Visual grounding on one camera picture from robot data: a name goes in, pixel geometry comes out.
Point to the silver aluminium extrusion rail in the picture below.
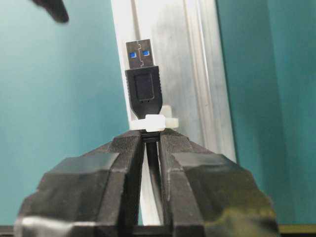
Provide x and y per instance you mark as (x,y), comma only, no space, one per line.
(186,45)

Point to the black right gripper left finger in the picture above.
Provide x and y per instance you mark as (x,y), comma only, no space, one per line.
(93,195)

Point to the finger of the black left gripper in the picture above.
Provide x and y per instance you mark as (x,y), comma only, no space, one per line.
(55,8)

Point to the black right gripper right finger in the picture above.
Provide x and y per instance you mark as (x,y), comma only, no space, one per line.
(207,195)

